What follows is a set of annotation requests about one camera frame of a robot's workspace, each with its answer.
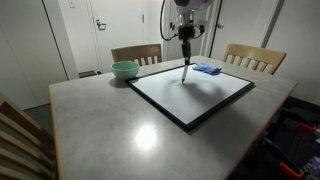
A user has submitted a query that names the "silver lever door handle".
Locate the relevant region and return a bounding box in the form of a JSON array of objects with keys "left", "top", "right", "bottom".
[{"left": 95, "top": 18, "right": 108, "bottom": 31}]

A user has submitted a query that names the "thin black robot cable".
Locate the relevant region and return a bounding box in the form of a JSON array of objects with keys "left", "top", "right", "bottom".
[{"left": 159, "top": 0, "right": 179, "bottom": 42}]

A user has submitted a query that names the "green capped white marker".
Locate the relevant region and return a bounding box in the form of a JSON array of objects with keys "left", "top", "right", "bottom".
[{"left": 180, "top": 63, "right": 190, "bottom": 84}]

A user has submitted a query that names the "white door with lever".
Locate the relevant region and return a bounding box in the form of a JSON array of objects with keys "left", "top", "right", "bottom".
[{"left": 87, "top": 0, "right": 145, "bottom": 74}]

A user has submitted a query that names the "blue cloth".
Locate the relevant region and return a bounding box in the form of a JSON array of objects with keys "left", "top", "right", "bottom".
[{"left": 192, "top": 62, "right": 223, "bottom": 76}]

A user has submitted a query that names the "black clamp red-orange handle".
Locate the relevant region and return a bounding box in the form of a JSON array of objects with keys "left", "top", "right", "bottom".
[
  {"left": 279, "top": 162, "right": 305, "bottom": 180},
  {"left": 297, "top": 121, "right": 318, "bottom": 135}
]

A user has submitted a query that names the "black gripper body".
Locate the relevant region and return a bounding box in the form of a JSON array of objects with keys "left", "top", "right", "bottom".
[{"left": 178, "top": 27, "right": 196, "bottom": 42}]

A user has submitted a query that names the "dark brown slat-back chair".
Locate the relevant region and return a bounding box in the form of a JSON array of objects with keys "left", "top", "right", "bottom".
[{"left": 110, "top": 43, "right": 163, "bottom": 66}]

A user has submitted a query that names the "white door with knob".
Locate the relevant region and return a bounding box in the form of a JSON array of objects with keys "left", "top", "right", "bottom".
[{"left": 209, "top": 0, "right": 279, "bottom": 63}]

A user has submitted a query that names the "black framed whiteboard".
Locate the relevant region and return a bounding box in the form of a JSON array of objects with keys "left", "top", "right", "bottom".
[{"left": 125, "top": 62, "right": 256, "bottom": 132}]

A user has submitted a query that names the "light wooden slat-back chair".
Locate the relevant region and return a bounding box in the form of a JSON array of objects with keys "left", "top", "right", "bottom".
[
  {"left": 0, "top": 91, "right": 58, "bottom": 180},
  {"left": 222, "top": 43, "right": 288, "bottom": 75}
]

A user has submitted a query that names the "mint green bowl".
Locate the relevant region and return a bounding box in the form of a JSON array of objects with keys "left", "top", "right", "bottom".
[{"left": 110, "top": 60, "right": 140, "bottom": 80}]

